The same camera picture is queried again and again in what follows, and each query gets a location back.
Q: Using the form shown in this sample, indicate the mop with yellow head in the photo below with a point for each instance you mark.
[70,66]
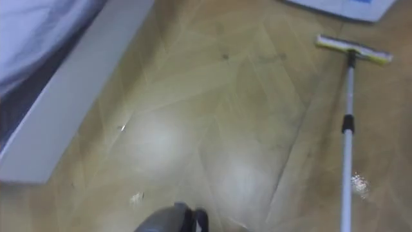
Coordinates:
[348,96]

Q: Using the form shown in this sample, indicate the shiny crumpled scrap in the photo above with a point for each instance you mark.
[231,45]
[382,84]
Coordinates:
[360,185]

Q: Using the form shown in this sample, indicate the grey bed with white frame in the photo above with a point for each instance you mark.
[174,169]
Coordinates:
[64,96]

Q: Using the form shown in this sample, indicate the white paper scrap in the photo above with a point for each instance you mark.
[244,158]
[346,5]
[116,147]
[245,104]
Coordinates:
[137,197]
[122,128]

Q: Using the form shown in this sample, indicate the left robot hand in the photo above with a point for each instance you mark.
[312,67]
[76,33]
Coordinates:
[202,219]

